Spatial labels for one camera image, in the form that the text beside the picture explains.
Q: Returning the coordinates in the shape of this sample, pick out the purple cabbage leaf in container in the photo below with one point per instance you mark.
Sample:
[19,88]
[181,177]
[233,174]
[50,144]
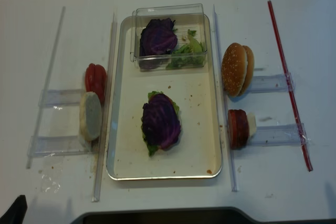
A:
[158,38]

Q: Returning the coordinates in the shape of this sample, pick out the white cheese slice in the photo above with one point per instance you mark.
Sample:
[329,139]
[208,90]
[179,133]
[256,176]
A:
[251,124]

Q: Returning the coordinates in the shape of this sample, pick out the clear plastic container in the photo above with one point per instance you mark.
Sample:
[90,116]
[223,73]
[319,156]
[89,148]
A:
[185,17]

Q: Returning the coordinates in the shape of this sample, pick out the clear holder upper right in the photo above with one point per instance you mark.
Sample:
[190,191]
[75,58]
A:
[270,84]

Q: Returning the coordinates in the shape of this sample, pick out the green lettuce under cabbage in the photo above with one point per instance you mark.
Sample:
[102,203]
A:
[151,149]

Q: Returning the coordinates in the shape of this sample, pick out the purple cabbage leaf on tray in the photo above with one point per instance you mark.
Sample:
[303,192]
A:
[160,121]

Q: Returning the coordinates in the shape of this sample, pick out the red tomato slices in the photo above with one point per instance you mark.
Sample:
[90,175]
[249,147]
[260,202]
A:
[95,80]

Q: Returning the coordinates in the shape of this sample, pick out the clear holder upper left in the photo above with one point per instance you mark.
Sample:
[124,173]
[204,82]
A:
[56,98]

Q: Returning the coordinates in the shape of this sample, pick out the dark grey base edge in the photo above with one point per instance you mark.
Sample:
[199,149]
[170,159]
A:
[186,215]

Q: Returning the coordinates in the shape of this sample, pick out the black object bottom left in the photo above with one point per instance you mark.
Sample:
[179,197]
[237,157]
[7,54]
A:
[16,212]

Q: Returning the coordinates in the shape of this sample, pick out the clear rail right of tray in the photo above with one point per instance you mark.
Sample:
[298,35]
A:
[223,97]

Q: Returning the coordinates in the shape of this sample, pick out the clear holder lower right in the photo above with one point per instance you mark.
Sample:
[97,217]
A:
[279,135]

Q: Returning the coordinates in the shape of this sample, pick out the clear rail far left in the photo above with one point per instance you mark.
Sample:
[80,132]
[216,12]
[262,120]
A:
[44,90]

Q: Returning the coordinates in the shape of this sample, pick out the cream metal tray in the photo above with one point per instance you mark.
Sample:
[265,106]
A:
[197,153]

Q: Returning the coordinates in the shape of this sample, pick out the clear holder lower left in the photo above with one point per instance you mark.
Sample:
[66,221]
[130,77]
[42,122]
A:
[43,146]

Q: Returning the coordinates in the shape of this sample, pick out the green lettuce in container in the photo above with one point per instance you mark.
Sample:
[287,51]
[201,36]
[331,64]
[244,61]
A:
[192,52]

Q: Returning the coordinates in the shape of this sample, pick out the clear holder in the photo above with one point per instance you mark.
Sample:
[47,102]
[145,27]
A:
[43,146]
[56,98]
[270,84]
[279,135]

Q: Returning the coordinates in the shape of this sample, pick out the sesame bun top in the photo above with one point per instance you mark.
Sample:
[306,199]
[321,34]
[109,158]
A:
[234,69]

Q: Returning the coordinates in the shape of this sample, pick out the bun bottom half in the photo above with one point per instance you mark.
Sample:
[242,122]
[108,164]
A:
[250,69]

